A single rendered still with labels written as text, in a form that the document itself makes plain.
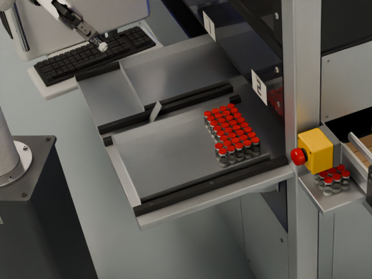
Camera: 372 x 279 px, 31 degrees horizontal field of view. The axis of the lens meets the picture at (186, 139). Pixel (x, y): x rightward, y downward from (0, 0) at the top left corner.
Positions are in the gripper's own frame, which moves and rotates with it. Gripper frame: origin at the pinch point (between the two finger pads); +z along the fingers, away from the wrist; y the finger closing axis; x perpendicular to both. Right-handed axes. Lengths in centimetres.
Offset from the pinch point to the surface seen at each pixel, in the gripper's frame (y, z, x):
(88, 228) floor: -122, 3, -64
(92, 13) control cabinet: -69, -36, 4
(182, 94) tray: -35.8, 17.2, 4.0
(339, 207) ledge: -13, 69, 9
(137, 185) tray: -15.3, 30.0, -20.2
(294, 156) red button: -5, 55, 11
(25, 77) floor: -195, -100, -48
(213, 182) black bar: -14.4, 43.7, -6.6
